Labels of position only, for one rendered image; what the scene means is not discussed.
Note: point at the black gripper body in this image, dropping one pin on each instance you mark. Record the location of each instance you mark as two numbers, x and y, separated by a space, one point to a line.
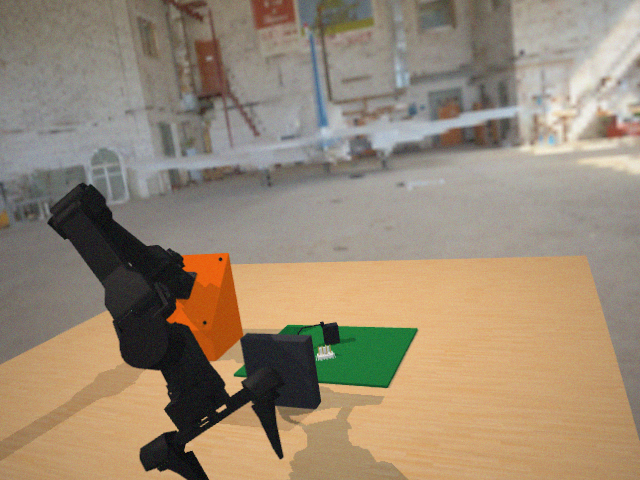
172 443

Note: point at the green circuit board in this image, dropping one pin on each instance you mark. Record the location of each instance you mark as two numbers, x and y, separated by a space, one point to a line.
365 356

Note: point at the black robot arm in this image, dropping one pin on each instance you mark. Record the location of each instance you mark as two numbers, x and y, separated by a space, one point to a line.
140 298

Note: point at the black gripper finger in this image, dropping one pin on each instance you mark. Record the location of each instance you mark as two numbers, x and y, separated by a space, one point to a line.
265 410
185 465

